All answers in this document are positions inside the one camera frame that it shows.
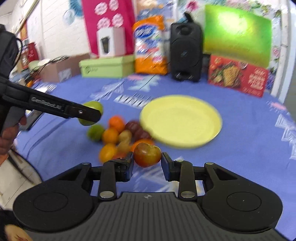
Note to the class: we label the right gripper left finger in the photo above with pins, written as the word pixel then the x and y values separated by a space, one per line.
pixel 113 171

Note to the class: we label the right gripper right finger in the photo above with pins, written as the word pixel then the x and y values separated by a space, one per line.
pixel 182 172

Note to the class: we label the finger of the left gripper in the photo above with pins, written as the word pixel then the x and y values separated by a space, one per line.
pixel 29 99

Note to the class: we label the small orange bottom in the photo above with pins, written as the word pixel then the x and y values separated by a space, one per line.
pixel 107 152

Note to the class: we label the small orange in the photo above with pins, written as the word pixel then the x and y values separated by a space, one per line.
pixel 107 152
pixel 110 136

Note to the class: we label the brown kiwi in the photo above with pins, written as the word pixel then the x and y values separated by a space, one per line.
pixel 123 147
pixel 125 136

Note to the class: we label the red small apple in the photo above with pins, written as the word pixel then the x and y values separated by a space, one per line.
pixel 146 155

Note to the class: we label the large orange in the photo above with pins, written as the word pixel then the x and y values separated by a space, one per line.
pixel 144 140
pixel 117 122

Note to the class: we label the dark plum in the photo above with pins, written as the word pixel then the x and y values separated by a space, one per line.
pixel 133 126
pixel 141 134

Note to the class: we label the green fruit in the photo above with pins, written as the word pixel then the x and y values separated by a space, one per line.
pixel 95 132
pixel 94 107

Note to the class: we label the person's left hand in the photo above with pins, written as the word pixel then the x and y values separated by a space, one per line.
pixel 8 136

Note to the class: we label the yellow plastic plate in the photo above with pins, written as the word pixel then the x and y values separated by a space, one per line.
pixel 181 121

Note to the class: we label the brown cardboard box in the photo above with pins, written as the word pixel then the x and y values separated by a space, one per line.
pixel 63 70

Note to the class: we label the light green shoe box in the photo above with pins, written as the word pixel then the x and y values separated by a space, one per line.
pixel 115 67

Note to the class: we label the white coffee cup box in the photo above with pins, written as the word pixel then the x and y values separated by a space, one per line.
pixel 111 42

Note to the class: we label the red cracker box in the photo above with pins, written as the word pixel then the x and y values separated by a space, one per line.
pixel 237 75

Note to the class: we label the orange paper cup package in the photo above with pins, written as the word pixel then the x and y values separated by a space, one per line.
pixel 149 51

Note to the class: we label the pink paper bag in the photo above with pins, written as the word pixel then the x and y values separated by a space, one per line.
pixel 103 14

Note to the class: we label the black speaker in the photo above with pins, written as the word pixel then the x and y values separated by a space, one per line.
pixel 186 50

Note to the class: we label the large green gift box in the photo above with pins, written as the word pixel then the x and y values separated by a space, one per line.
pixel 237 34

